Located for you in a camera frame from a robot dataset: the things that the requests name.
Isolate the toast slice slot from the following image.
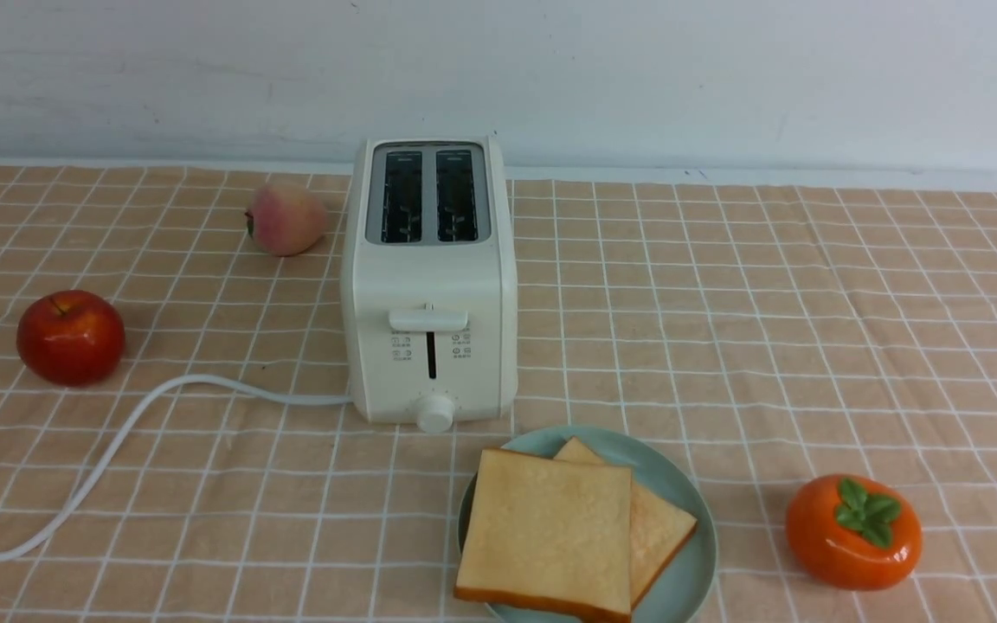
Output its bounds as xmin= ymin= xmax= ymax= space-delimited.
xmin=453 ymin=448 xmax=633 ymax=622
xmin=524 ymin=478 xmax=698 ymax=622

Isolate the white two-slot toaster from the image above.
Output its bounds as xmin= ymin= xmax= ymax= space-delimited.
xmin=340 ymin=137 xmax=519 ymax=434

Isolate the pink peach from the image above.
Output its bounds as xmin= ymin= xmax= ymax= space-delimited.
xmin=245 ymin=183 xmax=329 ymax=257

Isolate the beige checkered tablecloth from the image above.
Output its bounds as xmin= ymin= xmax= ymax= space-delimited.
xmin=0 ymin=166 xmax=997 ymax=622

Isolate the orange persimmon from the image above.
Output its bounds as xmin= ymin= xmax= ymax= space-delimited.
xmin=784 ymin=473 xmax=924 ymax=592

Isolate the red apple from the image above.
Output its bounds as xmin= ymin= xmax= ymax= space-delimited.
xmin=16 ymin=289 xmax=126 ymax=388

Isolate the white power cable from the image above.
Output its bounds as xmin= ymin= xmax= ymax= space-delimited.
xmin=0 ymin=374 xmax=352 ymax=562

